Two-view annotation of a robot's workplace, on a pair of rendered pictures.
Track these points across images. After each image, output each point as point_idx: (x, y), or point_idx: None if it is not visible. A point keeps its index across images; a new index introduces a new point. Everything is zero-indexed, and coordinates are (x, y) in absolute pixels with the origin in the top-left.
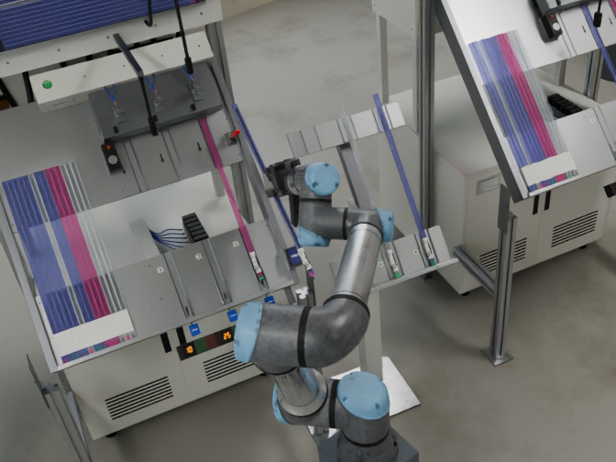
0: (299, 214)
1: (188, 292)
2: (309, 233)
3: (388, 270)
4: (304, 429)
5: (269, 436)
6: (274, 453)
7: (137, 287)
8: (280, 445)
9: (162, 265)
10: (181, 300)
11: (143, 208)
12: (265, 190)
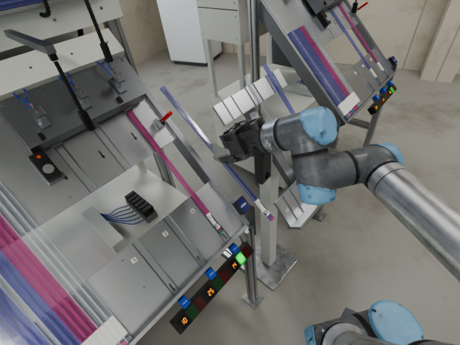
0: (300, 172)
1: (167, 270)
2: (323, 189)
3: None
4: (242, 302)
5: (223, 316)
6: (232, 327)
7: (117, 287)
8: (233, 320)
9: (135, 254)
10: (163, 279)
11: (89, 197)
12: (217, 158)
